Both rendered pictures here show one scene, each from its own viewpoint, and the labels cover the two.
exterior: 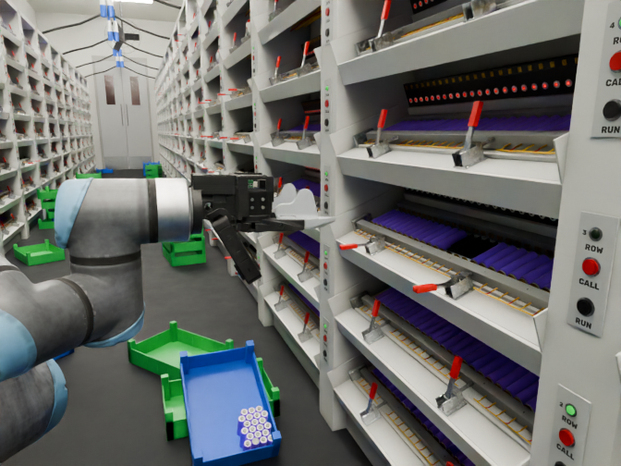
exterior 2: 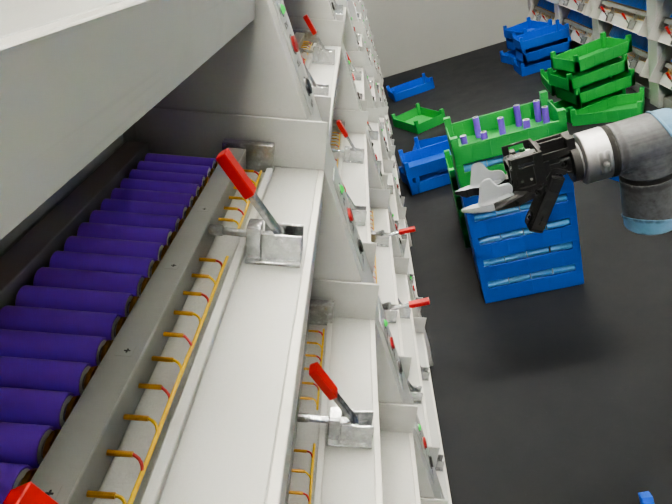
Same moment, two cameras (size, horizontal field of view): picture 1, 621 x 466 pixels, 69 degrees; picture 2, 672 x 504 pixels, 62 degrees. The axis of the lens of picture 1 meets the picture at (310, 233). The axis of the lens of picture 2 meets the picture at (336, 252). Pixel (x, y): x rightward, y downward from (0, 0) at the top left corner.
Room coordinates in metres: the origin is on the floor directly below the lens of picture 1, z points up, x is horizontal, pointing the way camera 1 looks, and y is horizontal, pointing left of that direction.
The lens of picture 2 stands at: (1.62, 0.25, 1.11)
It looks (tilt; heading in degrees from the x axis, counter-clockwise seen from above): 28 degrees down; 212
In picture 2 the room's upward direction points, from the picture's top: 19 degrees counter-clockwise
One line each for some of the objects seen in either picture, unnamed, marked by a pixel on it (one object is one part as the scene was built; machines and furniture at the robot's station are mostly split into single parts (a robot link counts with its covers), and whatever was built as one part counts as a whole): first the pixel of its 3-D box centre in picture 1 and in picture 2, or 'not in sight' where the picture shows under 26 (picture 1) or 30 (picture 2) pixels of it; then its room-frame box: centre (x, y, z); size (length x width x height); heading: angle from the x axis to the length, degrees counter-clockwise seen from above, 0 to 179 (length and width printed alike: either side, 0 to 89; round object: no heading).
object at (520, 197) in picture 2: not in sight; (514, 195); (0.71, 0.07, 0.64); 0.09 x 0.05 x 0.02; 128
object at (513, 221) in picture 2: not in sight; (514, 201); (0.06, -0.06, 0.28); 0.30 x 0.20 x 0.08; 108
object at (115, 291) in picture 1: (103, 296); (651, 195); (0.59, 0.29, 0.55); 0.12 x 0.09 x 0.12; 159
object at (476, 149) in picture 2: not in sight; (501, 127); (0.06, -0.06, 0.52); 0.30 x 0.20 x 0.08; 108
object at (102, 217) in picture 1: (108, 214); (642, 143); (0.61, 0.27, 0.66); 0.12 x 0.09 x 0.10; 110
